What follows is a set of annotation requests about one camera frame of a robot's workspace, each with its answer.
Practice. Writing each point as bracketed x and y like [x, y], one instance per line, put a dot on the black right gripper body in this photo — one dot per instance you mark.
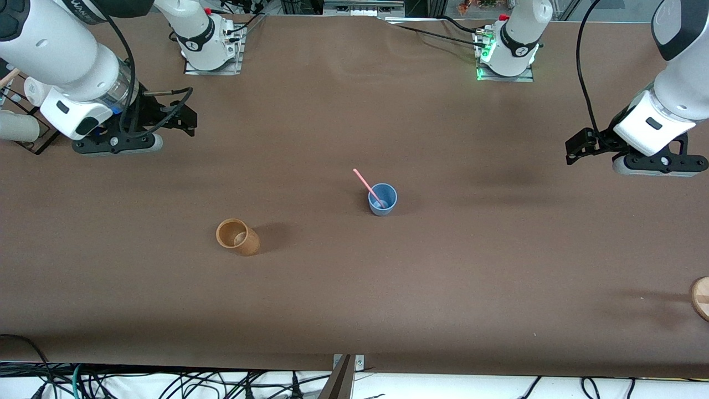
[148, 109]

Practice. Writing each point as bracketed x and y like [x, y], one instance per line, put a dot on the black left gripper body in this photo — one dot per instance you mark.
[604, 139]

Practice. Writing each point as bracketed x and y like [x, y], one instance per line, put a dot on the pink chopstick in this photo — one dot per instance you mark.
[368, 187]

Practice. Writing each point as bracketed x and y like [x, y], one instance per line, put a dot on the blue cup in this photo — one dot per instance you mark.
[390, 205]

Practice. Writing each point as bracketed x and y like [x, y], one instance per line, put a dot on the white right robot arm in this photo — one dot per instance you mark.
[55, 50]

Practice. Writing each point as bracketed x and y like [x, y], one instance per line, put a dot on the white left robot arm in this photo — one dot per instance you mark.
[653, 124]

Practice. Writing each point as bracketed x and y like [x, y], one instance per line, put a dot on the black cup rack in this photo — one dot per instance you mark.
[40, 149]

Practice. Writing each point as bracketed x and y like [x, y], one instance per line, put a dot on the white cup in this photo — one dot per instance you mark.
[19, 126]
[34, 91]

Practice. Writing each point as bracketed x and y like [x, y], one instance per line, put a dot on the brown wooden cup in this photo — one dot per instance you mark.
[250, 243]

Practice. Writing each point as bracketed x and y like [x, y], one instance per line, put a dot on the wooden rack stick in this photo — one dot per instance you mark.
[11, 75]

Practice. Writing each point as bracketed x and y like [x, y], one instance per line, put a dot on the round wooden coaster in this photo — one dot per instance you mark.
[702, 299]

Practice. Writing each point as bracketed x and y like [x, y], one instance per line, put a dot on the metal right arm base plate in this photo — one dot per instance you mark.
[194, 71]

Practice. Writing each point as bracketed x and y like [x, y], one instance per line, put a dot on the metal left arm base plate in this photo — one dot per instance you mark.
[520, 78]

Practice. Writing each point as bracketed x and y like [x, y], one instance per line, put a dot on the aluminium rail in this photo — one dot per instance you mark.
[360, 8]

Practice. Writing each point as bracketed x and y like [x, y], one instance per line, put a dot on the silver metal bracket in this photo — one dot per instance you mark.
[360, 363]

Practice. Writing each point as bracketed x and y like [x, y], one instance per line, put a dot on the dark camera pole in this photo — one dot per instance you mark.
[339, 385]

